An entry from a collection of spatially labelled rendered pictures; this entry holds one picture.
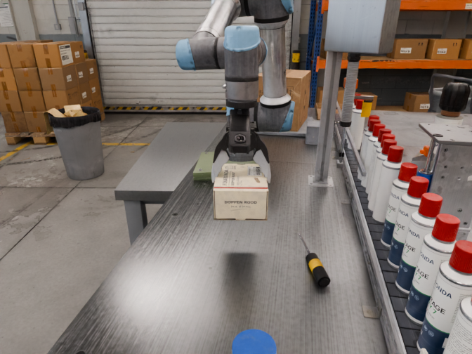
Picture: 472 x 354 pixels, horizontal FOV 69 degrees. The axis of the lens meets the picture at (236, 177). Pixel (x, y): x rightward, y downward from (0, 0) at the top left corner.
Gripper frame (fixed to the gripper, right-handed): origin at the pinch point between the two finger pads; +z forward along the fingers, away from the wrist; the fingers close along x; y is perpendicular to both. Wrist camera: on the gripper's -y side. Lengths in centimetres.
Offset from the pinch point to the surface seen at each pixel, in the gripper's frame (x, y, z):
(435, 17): -280, 487, -51
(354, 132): -45, 60, 4
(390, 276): -31.4, -17.9, 12.8
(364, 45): -33, 25, -31
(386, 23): -38, 24, -36
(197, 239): 11.6, 2.0, 17.4
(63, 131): 158, 214, 48
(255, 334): -2.7, -35.1, 11.1
